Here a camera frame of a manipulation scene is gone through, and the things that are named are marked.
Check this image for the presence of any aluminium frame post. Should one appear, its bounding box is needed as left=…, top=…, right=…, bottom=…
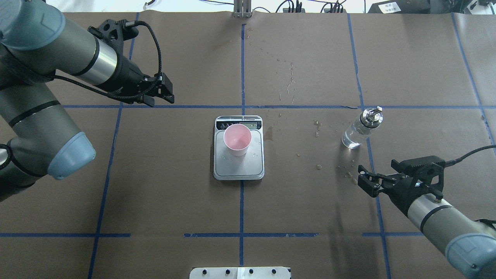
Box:
left=232, top=0, right=253, bottom=18

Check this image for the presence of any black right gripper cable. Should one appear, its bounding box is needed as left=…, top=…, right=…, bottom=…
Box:
left=444, top=144, right=496, bottom=167

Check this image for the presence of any pink paper cup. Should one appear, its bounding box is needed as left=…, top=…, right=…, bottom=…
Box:
left=223, top=124, right=252, bottom=157

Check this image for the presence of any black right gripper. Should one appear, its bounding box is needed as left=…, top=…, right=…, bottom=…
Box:
left=358, top=164, right=429, bottom=215

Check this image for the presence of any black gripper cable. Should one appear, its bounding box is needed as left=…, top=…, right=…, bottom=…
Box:
left=50, top=20, right=163, bottom=99
left=444, top=144, right=496, bottom=167

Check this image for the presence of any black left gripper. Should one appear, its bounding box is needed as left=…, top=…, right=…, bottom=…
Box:
left=107, top=56, right=175, bottom=108

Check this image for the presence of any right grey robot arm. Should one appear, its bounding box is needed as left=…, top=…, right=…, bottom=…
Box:
left=358, top=163, right=496, bottom=279

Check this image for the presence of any silver digital kitchen scale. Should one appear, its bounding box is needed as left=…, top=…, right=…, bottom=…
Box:
left=213, top=115, right=265, bottom=180

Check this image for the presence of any clear glass sauce bottle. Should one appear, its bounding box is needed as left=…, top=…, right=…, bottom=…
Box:
left=341, top=106, right=383, bottom=150

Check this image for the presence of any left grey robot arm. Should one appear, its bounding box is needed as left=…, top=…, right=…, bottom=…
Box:
left=0, top=0, right=175, bottom=201

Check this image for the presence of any black box with label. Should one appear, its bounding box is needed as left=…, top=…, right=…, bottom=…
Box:
left=367, top=0, right=431, bottom=14

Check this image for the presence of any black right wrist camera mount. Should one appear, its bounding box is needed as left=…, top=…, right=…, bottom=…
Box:
left=390, top=156, right=447, bottom=200

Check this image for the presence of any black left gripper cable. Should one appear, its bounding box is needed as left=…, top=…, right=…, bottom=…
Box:
left=50, top=20, right=163, bottom=99

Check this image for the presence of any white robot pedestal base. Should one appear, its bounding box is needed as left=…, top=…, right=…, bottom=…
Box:
left=189, top=266, right=292, bottom=279

